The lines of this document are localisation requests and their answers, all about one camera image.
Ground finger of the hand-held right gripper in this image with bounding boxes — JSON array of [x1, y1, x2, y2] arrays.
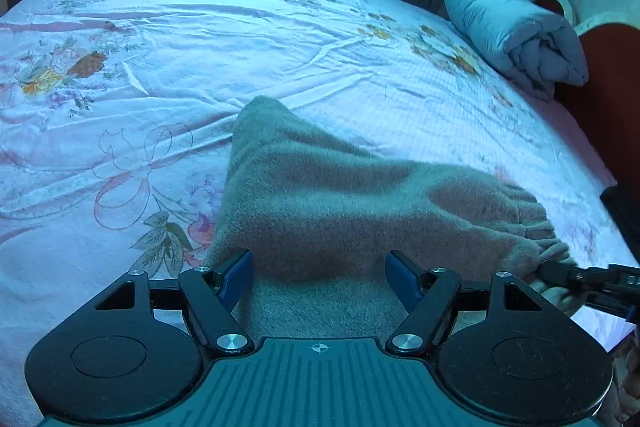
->
[[570, 290, 632, 324], [537, 259, 613, 290]]

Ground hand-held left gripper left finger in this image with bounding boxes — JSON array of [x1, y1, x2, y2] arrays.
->
[[93, 249, 254, 357]]

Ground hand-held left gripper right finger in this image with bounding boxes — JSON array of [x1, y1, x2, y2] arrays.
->
[[385, 250, 546, 357]]

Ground grey pants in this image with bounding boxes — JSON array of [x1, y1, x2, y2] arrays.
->
[[205, 95, 584, 341]]

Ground person's right hand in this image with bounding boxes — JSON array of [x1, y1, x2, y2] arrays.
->
[[611, 336, 640, 424]]

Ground black flat object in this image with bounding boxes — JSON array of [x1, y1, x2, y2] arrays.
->
[[600, 183, 640, 259]]

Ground wooden headboard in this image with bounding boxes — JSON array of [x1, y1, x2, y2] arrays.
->
[[527, 0, 640, 188]]

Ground floral bed sheet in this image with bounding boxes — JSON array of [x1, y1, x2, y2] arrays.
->
[[0, 0, 622, 427]]

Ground folded light blue quilt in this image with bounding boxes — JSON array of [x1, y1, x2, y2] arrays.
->
[[443, 0, 590, 102]]

